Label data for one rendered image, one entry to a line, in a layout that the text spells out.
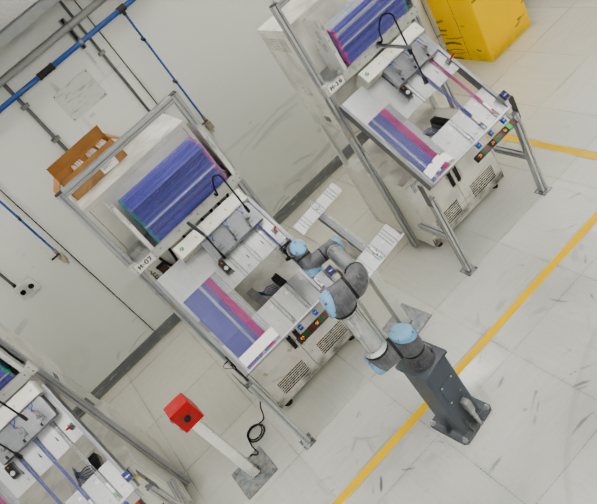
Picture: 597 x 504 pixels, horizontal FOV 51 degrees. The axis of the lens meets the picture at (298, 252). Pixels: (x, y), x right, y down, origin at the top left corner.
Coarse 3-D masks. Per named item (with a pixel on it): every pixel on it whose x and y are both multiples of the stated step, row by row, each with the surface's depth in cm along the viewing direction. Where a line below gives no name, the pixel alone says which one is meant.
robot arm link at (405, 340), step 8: (392, 328) 283; (400, 328) 281; (408, 328) 279; (392, 336) 279; (400, 336) 277; (408, 336) 275; (416, 336) 278; (392, 344) 278; (400, 344) 277; (408, 344) 277; (416, 344) 279; (400, 352) 278; (408, 352) 279; (416, 352) 281
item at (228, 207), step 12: (240, 192) 339; (228, 204) 338; (240, 204) 338; (216, 216) 336; (228, 216) 337; (204, 228) 334; (216, 228) 336; (192, 240) 333; (180, 252) 331; (192, 252) 334
